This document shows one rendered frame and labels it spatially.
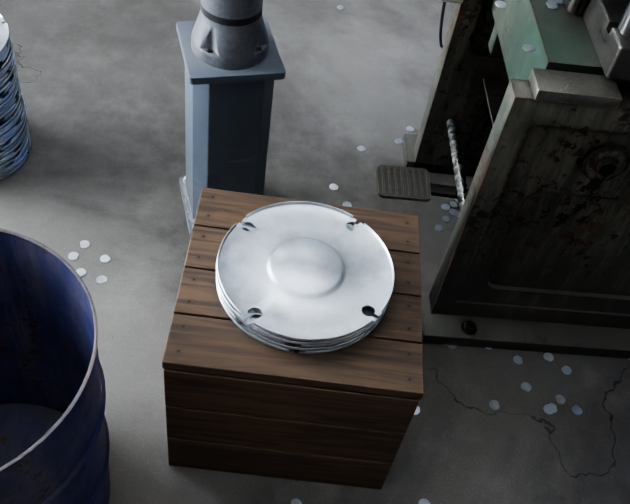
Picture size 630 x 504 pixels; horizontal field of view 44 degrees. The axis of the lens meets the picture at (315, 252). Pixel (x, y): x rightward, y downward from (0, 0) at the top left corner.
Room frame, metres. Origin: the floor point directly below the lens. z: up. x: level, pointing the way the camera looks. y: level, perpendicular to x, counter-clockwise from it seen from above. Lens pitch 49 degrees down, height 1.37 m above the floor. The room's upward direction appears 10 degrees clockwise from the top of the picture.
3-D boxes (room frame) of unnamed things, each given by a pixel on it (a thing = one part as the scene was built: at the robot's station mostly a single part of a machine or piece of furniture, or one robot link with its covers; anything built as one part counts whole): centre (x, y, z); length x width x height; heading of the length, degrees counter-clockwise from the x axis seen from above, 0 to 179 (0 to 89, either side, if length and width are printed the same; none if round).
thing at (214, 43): (1.29, 0.24, 0.50); 0.15 x 0.15 x 0.10
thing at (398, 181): (1.34, -0.40, 0.14); 0.59 x 0.10 x 0.05; 97
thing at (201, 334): (0.82, 0.01, 0.18); 0.40 x 0.38 x 0.35; 94
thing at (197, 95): (1.29, 0.24, 0.23); 0.19 x 0.19 x 0.45; 22
